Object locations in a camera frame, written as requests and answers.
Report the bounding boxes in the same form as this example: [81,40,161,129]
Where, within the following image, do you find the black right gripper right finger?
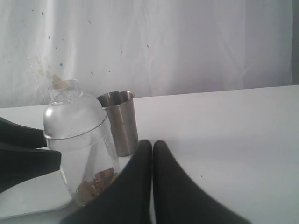
[153,140,249,224]

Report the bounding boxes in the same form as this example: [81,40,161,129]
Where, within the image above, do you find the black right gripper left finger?
[61,140,152,224]

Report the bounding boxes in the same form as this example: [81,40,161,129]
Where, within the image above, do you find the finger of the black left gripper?
[0,148,61,192]
[0,117,47,148]

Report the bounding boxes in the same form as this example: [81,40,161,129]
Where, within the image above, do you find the wooden cubes pile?
[74,168,119,206]

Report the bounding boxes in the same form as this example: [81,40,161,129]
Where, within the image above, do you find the clear measuring cup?
[47,120,121,204]

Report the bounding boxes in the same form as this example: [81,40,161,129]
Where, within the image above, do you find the clear dome shaker lid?
[43,79,107,140]

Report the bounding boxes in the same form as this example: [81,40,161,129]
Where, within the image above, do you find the stainless steel cup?
[97,91,138,157]

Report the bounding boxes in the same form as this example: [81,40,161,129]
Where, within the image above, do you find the white rectangular tray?
[0,171,71,220]

